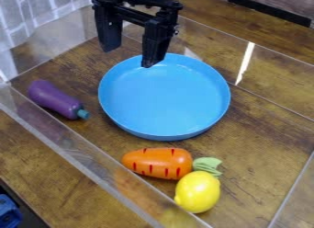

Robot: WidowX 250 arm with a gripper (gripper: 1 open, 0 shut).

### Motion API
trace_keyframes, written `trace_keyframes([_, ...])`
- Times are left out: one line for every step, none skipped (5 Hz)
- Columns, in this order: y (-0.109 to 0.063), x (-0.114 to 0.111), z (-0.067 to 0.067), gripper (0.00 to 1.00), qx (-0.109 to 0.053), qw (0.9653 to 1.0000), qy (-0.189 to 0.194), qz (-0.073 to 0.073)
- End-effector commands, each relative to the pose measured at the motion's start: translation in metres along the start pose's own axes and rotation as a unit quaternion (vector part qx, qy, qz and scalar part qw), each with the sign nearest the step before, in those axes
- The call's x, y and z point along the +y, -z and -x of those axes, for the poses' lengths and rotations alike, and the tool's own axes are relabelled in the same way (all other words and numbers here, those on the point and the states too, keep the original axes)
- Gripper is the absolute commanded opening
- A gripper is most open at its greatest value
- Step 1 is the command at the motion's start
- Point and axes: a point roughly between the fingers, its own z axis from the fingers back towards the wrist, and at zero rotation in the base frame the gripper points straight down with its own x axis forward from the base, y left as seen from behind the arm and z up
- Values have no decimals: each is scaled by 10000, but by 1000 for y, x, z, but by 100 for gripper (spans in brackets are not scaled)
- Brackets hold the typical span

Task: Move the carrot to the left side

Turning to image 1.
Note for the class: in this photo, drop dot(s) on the blue round plate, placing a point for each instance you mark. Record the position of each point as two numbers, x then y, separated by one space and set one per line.
169 102

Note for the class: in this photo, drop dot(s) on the yellow toy lemon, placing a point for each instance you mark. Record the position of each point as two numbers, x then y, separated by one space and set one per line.
197 192

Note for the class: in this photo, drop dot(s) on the purple toy eggplant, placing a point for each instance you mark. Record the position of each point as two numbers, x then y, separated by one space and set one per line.
47 96

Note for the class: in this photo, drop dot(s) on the blue object at corner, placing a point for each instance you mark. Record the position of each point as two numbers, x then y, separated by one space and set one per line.
11 215

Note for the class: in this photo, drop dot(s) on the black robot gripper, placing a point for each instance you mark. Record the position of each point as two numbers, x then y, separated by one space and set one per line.
159 26

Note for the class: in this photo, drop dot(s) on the clear acrylic enclosure wall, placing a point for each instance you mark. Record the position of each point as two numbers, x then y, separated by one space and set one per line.
61 162

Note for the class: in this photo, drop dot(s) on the orange toy carrot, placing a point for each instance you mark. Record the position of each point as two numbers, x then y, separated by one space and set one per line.
169 163

